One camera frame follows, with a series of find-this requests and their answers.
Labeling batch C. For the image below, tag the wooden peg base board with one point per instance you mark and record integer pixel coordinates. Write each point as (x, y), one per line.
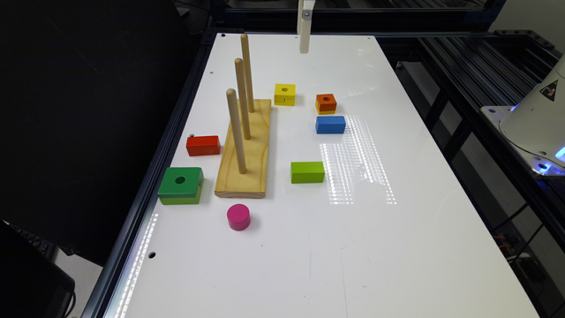
(230, 183)

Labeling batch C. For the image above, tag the middle wooden peg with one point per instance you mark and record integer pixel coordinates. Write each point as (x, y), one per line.
(240, 74)

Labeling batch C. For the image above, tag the red rectangular block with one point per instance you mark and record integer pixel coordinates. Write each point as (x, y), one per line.
(203, 145)

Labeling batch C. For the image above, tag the rear wooden peg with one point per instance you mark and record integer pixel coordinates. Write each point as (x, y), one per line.
(247, 71)

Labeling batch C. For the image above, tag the orange block with hole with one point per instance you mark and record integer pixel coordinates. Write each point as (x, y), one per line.
(325, 104)

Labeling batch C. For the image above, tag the light green rectangular block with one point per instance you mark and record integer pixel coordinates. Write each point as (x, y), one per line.
(307, 172)

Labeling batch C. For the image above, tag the front wooden peg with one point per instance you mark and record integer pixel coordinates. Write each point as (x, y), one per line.
(236, 129)

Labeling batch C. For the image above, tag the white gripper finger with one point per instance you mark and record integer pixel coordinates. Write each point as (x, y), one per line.
(307, 17)
(299, 18)

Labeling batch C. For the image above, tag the wooden peg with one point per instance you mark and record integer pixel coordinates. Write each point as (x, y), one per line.
(240, 74)
(247, 71)
(236, 129)

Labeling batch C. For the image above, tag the pink cylinder block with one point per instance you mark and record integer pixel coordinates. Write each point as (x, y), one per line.
(239, 217)

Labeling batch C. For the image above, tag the yellow block with hole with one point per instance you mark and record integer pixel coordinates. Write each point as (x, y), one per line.
(285, 94)

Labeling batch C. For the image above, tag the dark green block with hole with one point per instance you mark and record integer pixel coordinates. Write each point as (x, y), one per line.
(181, 185)

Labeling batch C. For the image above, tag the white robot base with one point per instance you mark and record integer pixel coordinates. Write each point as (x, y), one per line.
(534, 127)

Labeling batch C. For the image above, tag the blue rectangular block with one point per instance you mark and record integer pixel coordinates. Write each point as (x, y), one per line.
(330, 124)

